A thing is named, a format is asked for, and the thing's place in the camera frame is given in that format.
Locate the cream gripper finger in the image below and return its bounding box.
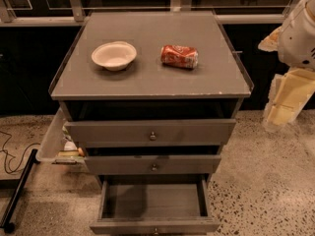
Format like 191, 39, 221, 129
258, 28, 281, 52
263, 68, 315, 132

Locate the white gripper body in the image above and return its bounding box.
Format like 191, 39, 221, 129
278, 0, 315, 69

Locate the grey bottom drawer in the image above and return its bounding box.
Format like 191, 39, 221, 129
91, 175, 219, 236

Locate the grey drawer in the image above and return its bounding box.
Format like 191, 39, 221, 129
85, 155, 221, 175
65, 119, 236, 148
91, 175, 219, 236

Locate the grey drawer cabinet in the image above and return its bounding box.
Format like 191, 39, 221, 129
48, 11, 255, 189

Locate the grey top drawer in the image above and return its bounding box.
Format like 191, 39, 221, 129
65, 119, 236, 148

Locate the grey middle drawer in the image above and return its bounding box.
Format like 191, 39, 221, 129
85, 155, 221, 175

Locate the crushed red soda can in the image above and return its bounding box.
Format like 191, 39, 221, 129
160, 45, 198, 69

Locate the white paper bowl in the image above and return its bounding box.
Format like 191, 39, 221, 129
92, 41, 137, 71

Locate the white bottle in bin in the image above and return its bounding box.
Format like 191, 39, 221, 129
64, 141, 77, 151

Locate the yellow green item in bin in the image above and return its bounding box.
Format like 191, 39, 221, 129
58, 150, 80, 156

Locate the clear plastic side bin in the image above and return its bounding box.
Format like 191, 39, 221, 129
36, 108, 84, 165

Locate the metal railing shelf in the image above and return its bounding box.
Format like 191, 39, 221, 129
0, 0, 300, 26

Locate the black metal stand leg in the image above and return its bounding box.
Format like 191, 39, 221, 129
0, 148, 37, 233

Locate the black floor cable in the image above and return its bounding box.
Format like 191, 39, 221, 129
0, 130, 42, 175

